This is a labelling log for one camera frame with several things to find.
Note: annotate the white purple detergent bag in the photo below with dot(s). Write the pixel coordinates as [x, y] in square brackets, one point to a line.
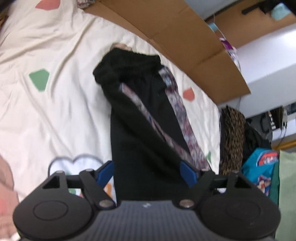
[227, 46]

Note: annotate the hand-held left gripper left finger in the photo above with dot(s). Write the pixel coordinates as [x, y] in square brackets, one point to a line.
[105, 173]

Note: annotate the green cloth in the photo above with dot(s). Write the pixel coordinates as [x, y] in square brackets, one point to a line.
[286, 185]

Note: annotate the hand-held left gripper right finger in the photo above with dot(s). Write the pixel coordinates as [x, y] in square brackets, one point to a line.
[188, 173]

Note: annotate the black pants with floral sides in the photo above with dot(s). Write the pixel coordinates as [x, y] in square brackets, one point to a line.
[138, 150]

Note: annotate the brown cardboard sheet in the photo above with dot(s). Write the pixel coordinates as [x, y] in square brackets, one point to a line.
[173, 27]

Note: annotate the bear print cream blanket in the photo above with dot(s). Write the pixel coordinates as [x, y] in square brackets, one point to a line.
[57, 115]

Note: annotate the leopard print garment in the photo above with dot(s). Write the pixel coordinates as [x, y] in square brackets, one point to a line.
[233, 139]

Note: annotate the grey cabinet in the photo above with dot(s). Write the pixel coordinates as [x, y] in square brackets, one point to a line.
[208, 7]

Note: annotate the black folded garment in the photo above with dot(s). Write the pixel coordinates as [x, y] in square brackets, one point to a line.
[254, 139]

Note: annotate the yellow rail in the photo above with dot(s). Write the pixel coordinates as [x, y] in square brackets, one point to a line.
[286, 144]

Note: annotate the blue patterned bag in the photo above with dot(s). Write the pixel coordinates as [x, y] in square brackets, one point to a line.
[254, 166]

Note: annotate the hanging black garment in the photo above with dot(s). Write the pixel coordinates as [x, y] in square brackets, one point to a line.
[266, 5]

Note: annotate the brown cardboard box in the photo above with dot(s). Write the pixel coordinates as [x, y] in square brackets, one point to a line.
[242, 30]

